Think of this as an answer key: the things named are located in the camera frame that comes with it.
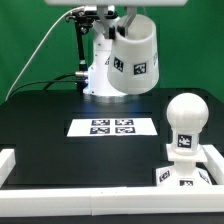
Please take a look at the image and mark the black camera on stand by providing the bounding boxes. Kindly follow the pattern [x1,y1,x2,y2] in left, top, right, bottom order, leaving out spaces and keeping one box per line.
[65,5,123,103]

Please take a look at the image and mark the white right border block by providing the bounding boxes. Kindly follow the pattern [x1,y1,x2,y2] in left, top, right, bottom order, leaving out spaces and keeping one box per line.
[202,145,224,185]

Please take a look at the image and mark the white border block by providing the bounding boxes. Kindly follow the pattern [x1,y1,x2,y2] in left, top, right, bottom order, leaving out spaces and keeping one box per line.
[0,149,16,188]
[202,145,224,185]

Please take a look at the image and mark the white lamp bulb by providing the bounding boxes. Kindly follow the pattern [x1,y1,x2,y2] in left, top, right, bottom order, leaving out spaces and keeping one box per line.
[166,93,209,155]

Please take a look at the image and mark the white marker sheet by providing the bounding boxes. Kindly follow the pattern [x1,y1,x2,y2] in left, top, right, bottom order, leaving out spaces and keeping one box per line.
[67,118,157,137]

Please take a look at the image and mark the white camera cable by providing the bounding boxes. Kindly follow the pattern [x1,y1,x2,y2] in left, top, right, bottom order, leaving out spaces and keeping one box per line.
[4,9,76,103]

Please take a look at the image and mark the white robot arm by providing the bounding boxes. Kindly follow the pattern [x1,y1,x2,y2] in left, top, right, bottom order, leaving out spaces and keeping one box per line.
[44,0,188,102]

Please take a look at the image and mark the white lamp base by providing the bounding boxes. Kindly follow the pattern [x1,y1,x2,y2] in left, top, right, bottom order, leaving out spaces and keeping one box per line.
[156,144,211,187]

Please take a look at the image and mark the white left border block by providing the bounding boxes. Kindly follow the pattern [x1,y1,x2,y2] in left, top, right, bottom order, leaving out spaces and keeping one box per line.
[0,149,16,188]

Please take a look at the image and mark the black cable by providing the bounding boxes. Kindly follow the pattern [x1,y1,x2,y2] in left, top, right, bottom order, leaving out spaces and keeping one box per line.
[6,73,88,101]

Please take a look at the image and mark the white front border rail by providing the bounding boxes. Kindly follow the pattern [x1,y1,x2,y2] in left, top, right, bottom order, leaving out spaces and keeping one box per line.
[0,185,224,217]

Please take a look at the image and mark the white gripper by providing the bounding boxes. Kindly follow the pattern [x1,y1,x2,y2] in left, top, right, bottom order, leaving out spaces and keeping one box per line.
[44,0,187,39]

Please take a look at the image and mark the white lamp shade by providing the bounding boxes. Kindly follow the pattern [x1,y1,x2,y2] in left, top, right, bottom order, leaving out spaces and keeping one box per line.
[107,14,159,94]

